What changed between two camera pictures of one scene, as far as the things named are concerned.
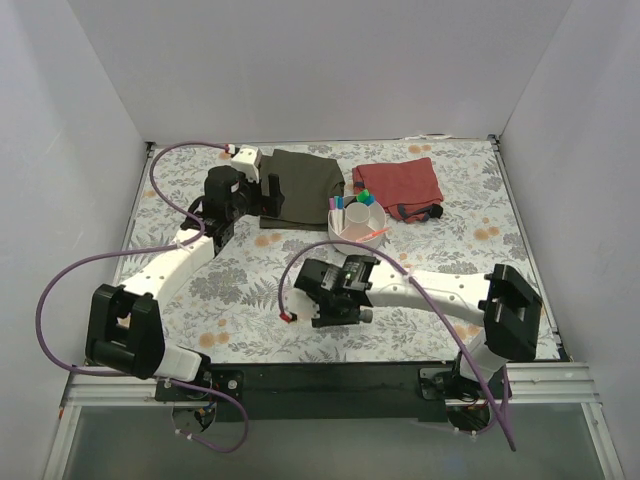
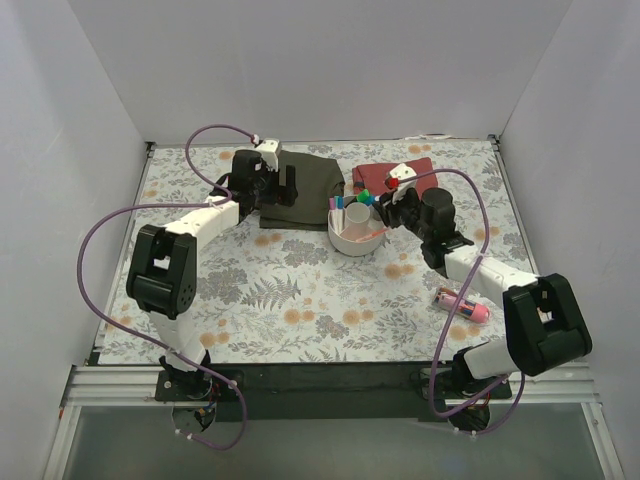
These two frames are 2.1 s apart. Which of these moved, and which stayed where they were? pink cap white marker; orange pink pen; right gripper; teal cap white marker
Moved: right gripper
Stayed: teal cap white marker; pink cap white marker; orange pink pen
